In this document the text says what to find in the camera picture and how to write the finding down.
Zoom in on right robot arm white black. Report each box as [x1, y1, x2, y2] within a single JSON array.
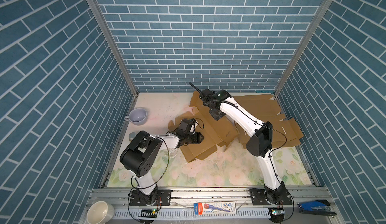
[[189, 82, 289, 204]]

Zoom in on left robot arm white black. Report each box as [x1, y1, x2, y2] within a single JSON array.
[[120, 119, 204, 206]]

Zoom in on flat brown cardboard box stack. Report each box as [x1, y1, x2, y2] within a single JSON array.
[[234, 94, 304, 148]]

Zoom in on lavender mug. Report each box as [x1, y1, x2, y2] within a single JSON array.
[[124, 108, 148, 126]]

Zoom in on small jar with lid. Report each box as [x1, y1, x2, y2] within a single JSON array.
[[129, 132, 137, 142]]

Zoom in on toothpaste package red blue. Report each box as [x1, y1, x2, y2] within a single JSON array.
[[194, 202, 236, 216]]

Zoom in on left controller board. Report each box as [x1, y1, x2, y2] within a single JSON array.
[[138, 209, 158, 224]]

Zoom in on controller board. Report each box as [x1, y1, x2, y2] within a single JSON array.
[[138, 209, 158, 224], [268, 208, 285, 224]]

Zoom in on white bowl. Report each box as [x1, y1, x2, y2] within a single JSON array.
[[86, 201, 115, 224]]

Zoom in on right controller board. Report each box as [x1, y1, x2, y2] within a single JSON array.
[[268, 208, 285, 224]]

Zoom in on blue stapler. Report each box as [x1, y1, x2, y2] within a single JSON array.
[[298, 199, 337, 217]]

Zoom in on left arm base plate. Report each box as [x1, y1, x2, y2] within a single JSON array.
[[129, 188, 172, 207]]

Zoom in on aluminium rail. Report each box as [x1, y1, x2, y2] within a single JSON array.
[[79, 185, 344, 224]]

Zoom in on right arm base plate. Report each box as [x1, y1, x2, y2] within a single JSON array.
[[249, 188, 293, 206]]

